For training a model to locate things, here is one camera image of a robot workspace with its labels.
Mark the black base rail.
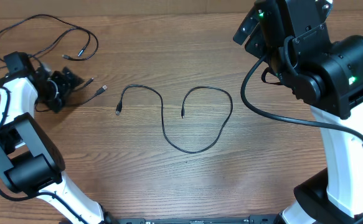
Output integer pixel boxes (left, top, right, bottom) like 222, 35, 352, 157
101, 212, 277, 224

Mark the black cable silver plug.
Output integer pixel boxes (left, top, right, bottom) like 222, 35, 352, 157
0, 14, 100, 62

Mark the thin black USB cable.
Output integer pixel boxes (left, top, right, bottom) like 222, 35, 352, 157
0, 65, 109, 108

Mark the cardboard box wall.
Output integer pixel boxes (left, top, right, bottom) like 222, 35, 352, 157
0, 0, 363, 19

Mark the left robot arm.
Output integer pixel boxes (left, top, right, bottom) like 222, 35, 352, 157
0, 52, 116, 223

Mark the thick black USB cable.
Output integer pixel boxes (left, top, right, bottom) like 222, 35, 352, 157
115, 84, 233, 154

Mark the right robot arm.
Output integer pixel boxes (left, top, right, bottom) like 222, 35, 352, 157
233, 0, 363, 223

